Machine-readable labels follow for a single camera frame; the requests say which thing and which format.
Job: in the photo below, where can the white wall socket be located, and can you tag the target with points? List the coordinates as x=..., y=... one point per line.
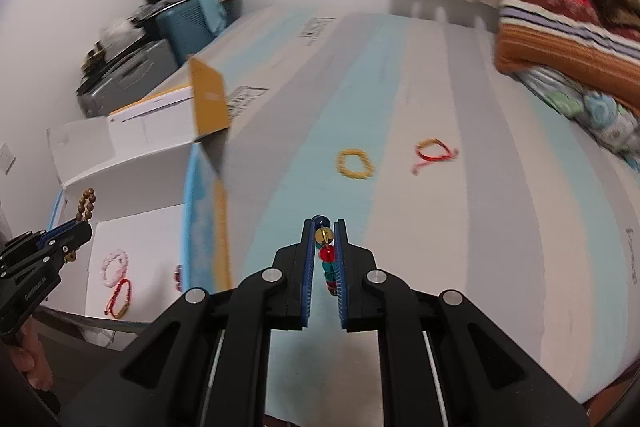
x=6, y=159

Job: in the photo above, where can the floral quilt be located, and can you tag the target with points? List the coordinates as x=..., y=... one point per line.
x=590, y=107

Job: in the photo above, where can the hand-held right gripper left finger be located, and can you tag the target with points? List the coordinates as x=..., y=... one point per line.
x=306, y=277

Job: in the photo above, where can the teal cloth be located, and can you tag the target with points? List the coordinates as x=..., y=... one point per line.
x=212, y=9

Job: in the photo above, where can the person's left hand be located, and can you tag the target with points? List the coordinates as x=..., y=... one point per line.
x=30, y=362

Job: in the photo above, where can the striped bed mattress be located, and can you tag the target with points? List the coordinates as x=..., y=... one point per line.
x=450, y=257

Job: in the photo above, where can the white and blue cardboard box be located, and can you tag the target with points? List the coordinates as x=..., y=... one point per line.
x=145, y=177

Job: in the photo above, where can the white bundle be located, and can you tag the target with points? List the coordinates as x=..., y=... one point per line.
x=117, y=34

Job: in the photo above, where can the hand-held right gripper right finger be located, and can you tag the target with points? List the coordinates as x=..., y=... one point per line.
x=342, y=277

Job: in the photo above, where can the teal suitcase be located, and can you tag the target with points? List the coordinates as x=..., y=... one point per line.
x=190, y=32

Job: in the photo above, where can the grey suitcase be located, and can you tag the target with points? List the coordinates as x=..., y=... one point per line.
x=130, y=72

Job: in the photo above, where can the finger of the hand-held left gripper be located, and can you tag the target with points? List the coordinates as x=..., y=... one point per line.
x=30, y=241
x=75, y=237

